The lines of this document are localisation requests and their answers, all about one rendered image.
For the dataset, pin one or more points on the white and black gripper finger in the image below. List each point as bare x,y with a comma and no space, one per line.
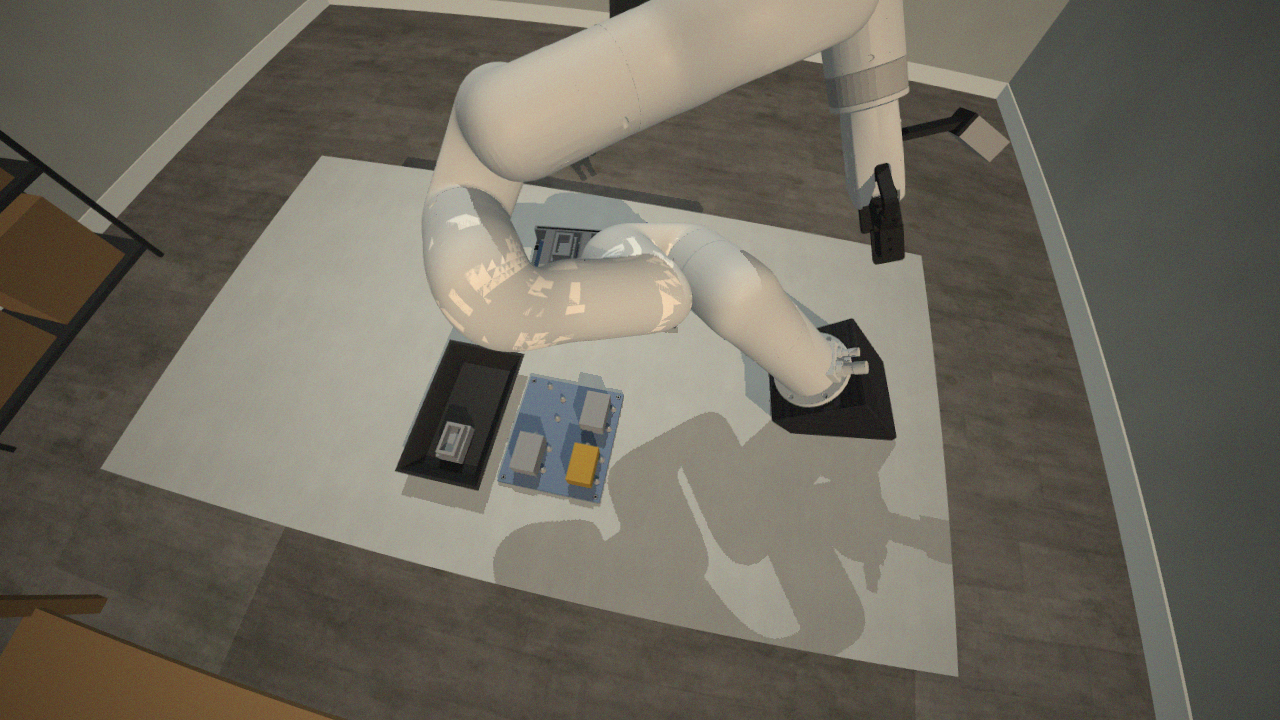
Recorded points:
887,235
864,218

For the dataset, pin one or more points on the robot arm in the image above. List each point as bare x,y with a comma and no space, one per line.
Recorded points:
555,106

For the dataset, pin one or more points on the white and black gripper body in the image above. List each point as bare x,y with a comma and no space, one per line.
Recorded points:
866,146

